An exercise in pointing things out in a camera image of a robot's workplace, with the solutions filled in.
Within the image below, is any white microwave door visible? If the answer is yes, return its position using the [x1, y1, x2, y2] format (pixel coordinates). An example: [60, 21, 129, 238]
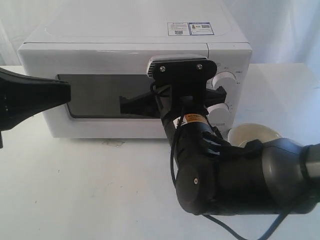
[17, 43, 209, 139]

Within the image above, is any clear tape patch on table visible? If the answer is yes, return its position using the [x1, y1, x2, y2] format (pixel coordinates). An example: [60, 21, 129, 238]
[101, 139, 125, 148]

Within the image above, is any white microwave oven body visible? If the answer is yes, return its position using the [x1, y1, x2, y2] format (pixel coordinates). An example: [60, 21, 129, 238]
[22, 13, 252, 133]

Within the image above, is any cream ceramic bowl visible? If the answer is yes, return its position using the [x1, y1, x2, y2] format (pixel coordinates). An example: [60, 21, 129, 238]
[227, 123, 283, 148]

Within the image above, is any blue warning sticker right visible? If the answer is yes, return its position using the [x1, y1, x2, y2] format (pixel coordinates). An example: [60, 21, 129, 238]
[188, 22, 215, 36]

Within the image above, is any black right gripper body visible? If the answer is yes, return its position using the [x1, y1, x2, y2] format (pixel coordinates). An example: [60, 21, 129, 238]
[150, 82, 208, 125]

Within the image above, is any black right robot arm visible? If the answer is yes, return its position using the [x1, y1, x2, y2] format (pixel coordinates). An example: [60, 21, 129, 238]
[120, 84, 320, 216]

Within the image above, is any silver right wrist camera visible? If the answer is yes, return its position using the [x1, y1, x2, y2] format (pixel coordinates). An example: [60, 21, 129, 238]
[146, 54, 218, 84]

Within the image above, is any lower white control knob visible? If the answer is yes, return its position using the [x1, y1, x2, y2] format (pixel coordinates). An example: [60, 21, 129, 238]
[207, 103, 230, 123]

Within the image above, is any white control knob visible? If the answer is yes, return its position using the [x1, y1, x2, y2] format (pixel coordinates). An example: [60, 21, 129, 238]
[207, 103, 230, 123]
[212, 71, 237, 93]

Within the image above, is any upper white control knob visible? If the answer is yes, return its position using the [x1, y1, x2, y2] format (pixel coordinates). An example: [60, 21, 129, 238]
[212, 71, 237, 93]

